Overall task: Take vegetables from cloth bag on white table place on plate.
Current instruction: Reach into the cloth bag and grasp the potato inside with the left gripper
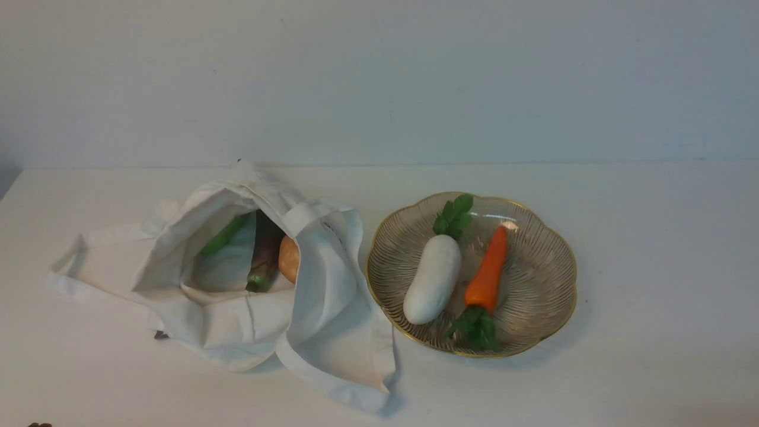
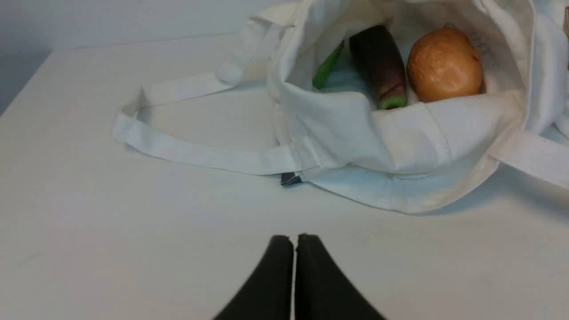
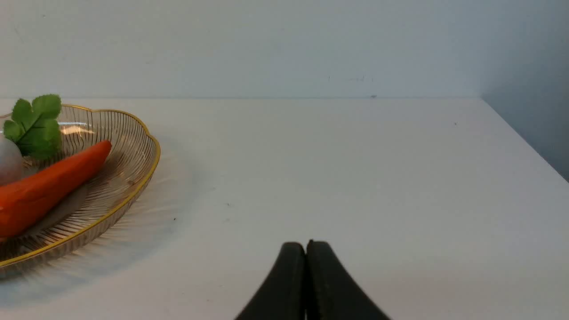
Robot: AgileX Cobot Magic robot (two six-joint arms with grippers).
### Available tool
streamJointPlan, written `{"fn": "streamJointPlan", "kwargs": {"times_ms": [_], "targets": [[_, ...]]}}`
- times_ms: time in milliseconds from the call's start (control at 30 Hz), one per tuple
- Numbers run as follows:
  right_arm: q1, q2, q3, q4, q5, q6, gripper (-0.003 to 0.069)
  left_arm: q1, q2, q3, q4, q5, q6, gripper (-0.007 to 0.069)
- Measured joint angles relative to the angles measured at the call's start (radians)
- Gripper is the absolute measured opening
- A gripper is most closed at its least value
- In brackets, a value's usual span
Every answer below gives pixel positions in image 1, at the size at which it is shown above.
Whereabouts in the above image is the brown potato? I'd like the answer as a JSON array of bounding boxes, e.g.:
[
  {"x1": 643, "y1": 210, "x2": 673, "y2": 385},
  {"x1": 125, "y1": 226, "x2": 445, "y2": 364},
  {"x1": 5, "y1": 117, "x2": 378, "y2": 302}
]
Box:
[{"x1": 278, "y1": 235, "x2": 300, "y2": 284}]

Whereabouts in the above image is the white cloth bag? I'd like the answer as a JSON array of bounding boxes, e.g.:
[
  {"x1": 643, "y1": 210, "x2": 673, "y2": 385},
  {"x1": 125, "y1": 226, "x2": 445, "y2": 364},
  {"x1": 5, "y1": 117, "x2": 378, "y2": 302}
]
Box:
[{"x1": 46, "y1": 160, "x2": 396, "y2": 413}]

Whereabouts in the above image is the white radish with leaves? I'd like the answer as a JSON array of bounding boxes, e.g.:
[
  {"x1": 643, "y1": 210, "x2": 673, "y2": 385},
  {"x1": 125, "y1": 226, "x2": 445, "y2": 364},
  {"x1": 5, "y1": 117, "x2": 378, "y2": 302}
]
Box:
[{"x1": 403, "y1": 193, "x2": 474, "y2": 325}]

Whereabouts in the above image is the purple eggplant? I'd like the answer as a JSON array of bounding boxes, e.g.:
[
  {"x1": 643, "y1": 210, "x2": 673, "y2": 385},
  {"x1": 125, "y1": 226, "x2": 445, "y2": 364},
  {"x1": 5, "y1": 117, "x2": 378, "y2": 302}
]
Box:
[{"x1": 245, "y1": 210, "x2": 285, "y2": 292}]

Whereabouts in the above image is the orange carrot with leaves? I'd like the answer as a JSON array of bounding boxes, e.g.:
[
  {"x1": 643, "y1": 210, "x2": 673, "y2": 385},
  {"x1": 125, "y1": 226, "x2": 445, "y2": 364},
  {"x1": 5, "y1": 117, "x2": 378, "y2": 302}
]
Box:
[{"x1": 445, "y1": 224, "x2": 509, "y2": 352}]

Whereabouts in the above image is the green pepper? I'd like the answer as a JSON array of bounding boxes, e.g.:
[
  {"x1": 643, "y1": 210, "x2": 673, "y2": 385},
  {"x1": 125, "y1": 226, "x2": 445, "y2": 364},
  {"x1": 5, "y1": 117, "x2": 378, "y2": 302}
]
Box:
[{"x1": 199, "y1": 213, "x2": 250, "y2": 257}]

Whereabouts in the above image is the gold-rimmed glass plate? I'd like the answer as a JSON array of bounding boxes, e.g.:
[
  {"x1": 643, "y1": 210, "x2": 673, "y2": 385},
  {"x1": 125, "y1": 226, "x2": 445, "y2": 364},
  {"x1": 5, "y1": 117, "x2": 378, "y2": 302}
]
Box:
[{"x1": 366, "y1": 192, "x2": 578, "y2": 358}]

